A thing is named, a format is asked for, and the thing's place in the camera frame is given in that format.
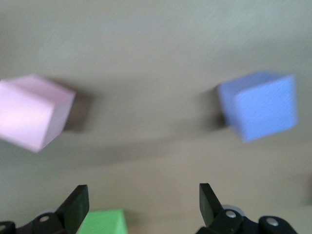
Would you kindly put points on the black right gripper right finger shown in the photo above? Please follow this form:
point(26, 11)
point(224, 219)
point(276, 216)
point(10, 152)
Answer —
point(212, 209)

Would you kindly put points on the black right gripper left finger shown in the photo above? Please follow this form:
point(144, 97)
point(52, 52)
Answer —
point(75, 209)

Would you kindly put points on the green foam cube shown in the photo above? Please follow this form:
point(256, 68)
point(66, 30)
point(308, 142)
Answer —
point(107, 223)

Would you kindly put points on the purple foam cube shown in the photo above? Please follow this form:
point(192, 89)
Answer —
point(263, 107)

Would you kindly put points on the pink foam cube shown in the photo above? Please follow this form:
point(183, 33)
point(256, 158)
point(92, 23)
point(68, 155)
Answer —
point(31, 114)

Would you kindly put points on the paper table cover sheet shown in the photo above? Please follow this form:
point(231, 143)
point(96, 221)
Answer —
point(156, 48)

